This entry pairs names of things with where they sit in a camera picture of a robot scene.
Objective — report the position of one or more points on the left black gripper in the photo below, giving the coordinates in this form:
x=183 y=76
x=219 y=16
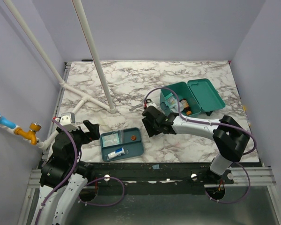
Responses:
x=93 y=129

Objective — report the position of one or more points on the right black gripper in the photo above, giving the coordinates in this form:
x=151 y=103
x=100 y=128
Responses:
x=152 y=122

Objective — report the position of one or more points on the teal bandage packet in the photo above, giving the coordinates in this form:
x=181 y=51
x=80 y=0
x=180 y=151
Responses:
x=110 y=140

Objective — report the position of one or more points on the clear zip bag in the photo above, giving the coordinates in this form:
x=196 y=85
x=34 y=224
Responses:
x=120 y=136

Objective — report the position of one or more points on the teal divided tray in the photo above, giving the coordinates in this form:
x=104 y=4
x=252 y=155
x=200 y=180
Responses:
x=135 y=148

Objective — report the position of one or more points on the small white blue tube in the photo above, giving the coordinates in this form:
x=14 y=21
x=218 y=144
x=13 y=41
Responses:
x=119 y=152

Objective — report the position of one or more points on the brown medicine bottle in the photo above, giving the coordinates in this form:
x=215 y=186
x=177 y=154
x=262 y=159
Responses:
x=186 y=107

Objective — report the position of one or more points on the teal medicine kit box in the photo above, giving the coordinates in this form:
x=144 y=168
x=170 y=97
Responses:
x=200 y=94

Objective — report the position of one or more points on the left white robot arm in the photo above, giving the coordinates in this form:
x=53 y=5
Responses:
x=64 y=174

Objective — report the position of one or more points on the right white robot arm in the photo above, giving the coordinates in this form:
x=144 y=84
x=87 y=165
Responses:
x=230 y=139

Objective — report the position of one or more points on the orange blue pipe valve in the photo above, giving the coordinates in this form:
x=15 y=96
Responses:
x=17 y=130

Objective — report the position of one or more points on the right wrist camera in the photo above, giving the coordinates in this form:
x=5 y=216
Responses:
x=148 y=104

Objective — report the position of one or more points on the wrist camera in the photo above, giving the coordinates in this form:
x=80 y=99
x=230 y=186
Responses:
x=67 y=120
x=148 y=104

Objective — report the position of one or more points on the white pvc pipe frame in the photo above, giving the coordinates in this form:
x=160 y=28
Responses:
x=32 y=43

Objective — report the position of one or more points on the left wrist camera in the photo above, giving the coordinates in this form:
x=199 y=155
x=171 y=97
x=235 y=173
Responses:
x=67 y=120

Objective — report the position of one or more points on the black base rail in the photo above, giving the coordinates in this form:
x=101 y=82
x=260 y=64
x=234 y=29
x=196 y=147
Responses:
x=155 y=179

